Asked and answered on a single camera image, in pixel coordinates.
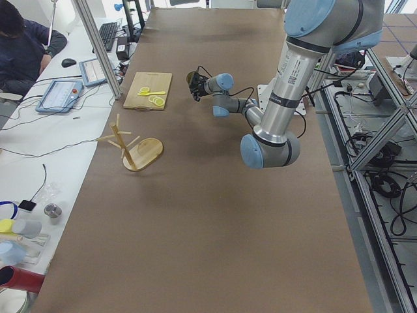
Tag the yellow cup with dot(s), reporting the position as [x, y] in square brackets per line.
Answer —
[6, 226]

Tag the grey cup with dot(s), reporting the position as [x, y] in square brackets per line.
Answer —
[27, 228]

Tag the blue teach pendant far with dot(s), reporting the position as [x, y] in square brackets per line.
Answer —
[92, 73]

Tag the yellow plastic toy knife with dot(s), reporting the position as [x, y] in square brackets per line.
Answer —
[154, 93]

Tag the wooden mug tree rack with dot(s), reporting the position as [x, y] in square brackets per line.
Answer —
[137, 154]

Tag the blue teach pendant near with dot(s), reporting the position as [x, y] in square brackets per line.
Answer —
[60, 96]

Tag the blue teach pendant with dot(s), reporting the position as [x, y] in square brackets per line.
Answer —
[60, 96]
[92, 73]

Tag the bamboo cutting board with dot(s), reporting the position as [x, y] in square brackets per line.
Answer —
[156, 81]

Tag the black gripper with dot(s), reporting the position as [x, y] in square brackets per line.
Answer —
[201, 87]

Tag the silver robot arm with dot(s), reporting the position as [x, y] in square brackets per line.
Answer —
[313, 28]
[223, 103]

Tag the red bottle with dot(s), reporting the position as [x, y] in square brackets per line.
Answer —
[21, 279]

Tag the black keyboard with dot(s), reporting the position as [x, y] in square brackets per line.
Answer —
[107, 33]

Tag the person in dark jacket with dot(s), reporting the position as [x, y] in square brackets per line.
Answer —
[27, 48]

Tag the small steel cup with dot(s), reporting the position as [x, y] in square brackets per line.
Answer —
[53, 212]

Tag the dark teal HOME mug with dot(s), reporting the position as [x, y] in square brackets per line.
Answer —
[192, 78]

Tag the aluminium frame post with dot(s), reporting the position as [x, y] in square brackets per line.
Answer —
[98, 46]

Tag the black computer mouse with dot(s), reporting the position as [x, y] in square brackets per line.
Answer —
[68, 62]

